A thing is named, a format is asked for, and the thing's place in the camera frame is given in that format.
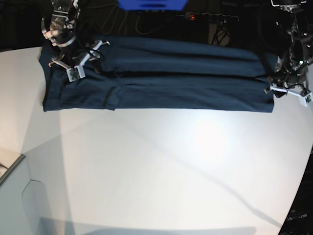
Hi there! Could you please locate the black power strip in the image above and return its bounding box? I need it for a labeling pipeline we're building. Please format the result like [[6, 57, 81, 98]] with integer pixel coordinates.
[[183, 12, 240, 24]]

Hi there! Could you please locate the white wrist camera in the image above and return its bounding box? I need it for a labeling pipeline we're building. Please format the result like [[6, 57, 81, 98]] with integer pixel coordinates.
[[66, 65, 86, 82], [299, 92, 313, 107]]

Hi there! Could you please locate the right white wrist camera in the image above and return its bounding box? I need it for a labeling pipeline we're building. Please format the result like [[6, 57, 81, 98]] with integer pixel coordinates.
[[66, 65, 86, 82]]

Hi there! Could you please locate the dark blue t-shirt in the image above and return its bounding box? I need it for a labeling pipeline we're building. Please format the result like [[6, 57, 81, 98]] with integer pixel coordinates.
[[39, 36, 277, 113]]

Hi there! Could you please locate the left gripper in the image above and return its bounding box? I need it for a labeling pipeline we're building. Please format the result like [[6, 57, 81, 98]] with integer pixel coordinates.
[[264, 73, 312, 98]]

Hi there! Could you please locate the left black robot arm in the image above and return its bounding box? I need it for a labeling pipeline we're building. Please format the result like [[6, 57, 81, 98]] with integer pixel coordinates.
[[265, 0, 313, 106]]

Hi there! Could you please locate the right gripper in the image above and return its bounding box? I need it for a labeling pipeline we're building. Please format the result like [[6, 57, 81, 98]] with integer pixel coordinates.
[[48, 40, 110, 69]]

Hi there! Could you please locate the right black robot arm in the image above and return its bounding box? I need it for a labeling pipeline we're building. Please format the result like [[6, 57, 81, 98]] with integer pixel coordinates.
[[41, 0, 105, 73]]

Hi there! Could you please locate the grey looped cable on floor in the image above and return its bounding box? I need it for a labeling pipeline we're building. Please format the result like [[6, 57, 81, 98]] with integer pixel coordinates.
[[101, 4, 129, 37]]

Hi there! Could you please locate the blue box overhead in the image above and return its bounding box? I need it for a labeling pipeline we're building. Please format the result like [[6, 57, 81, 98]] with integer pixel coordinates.
[[118, 0, 188, 11]]

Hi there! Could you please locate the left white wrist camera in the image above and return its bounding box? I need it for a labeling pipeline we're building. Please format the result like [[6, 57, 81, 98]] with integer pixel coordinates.
[[299, 92, 313, 107]]

